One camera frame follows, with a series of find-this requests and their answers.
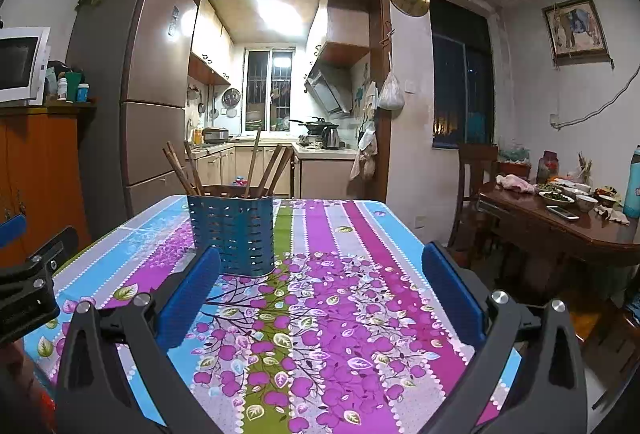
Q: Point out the floral striped tablecloth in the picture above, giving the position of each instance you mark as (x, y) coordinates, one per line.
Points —
(350, 314)

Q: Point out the white light switch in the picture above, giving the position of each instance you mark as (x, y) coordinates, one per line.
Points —
(411, 87)

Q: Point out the brown wooden door frame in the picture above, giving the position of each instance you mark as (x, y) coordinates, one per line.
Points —
(382, 64)

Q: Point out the silver refrigerator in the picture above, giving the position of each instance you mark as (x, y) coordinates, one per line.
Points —
(150, 64)

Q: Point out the blue thermos bottle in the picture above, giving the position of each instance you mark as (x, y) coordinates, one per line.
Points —
(632, 189)

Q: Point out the yellow oil bottle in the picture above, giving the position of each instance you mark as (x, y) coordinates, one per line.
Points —
(198, 136)

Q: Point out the white hanging cloth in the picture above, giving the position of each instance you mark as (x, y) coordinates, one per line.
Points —
(366, 136)

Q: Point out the wooden wall cabinet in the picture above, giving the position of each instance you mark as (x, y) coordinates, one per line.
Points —
(210, 44)
(345, 31)

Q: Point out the beige kitchen base cabinets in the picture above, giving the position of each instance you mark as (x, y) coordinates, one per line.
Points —
(320, 174)

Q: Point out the red object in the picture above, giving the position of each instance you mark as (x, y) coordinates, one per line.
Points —
(45, 409)

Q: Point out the white hanging plastic bag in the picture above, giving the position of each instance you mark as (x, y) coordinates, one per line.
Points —
(391, 95)

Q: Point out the clear plastic bags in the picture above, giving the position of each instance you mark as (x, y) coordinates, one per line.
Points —
(514, 154)

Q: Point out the bowl of food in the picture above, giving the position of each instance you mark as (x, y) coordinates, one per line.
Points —
(610, 196)

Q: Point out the small white bottle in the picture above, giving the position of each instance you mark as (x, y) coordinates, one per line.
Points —
(62, 90)

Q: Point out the crumpled white tissue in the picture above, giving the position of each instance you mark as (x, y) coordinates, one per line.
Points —
(612, 215)

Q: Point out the blue lidded jar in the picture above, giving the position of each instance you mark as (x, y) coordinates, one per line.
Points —
(83, 94)

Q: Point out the pink cloth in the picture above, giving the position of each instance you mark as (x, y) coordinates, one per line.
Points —
(515, 183)

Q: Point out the white microwave oven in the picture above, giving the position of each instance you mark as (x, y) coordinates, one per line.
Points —
(17, 64)

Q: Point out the beige hanging bag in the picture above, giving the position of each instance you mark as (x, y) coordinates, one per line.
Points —
(362, 166)

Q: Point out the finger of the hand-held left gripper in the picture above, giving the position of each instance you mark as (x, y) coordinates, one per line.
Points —
(12, 229)
(25, 276)

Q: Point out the steel electric kettle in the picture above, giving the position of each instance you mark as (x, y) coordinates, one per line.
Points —
(331, 138)

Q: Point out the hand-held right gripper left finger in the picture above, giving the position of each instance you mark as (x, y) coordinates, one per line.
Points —
(190, 299)

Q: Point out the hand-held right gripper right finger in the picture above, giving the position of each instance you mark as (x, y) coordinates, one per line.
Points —
(455, 299)

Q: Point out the plate of green vegetables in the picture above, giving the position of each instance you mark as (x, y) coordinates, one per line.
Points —
(548, 187)
(556, 198)

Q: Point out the small wall socket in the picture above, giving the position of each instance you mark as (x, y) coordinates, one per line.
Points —
(554, 121)

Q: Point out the colourful packets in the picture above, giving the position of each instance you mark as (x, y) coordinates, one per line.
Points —
(239, 180)

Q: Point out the black wok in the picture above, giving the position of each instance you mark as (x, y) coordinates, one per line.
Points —
(315, 126)

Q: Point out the green container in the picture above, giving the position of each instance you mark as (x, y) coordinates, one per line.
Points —
(74, 84)

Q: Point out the white bowl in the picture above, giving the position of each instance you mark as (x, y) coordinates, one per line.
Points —
(586, 204)

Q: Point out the low white wall socket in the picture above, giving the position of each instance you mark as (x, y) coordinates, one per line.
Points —
(420, 219)

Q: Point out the orange wooden cabinet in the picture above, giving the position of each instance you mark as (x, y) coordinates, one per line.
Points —
(40, 164)

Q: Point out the kitchen ceiling light panel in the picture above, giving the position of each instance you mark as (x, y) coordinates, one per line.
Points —
(287, 16)

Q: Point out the set of wooden chopsticks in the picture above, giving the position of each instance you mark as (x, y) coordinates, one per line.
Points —
(253, 164)

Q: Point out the dark wooden chair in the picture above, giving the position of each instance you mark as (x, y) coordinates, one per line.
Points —
(475, 159)
(615, 344)

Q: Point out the steel range hood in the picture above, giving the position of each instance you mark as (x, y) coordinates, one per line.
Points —
(330, 89)

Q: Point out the mobile phone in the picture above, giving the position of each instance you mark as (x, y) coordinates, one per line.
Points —
(562, 212)

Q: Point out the barred kitchen window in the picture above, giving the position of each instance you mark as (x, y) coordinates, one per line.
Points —
(260, 79)

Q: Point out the dark wooden dining table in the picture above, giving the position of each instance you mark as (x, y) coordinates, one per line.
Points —
(575, 234)

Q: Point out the glass jar red lid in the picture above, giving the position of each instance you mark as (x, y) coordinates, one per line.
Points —
(547, 169)

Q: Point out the framed elephant picture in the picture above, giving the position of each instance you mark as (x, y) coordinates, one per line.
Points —
(575, 28)

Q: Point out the blue perforated utensil holder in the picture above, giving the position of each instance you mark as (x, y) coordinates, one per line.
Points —
(235, 224)

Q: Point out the dark window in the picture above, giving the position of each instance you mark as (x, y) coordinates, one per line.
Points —
(460, 89)

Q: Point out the cup of chopsticks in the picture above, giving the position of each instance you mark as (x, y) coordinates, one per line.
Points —
(585, 170)

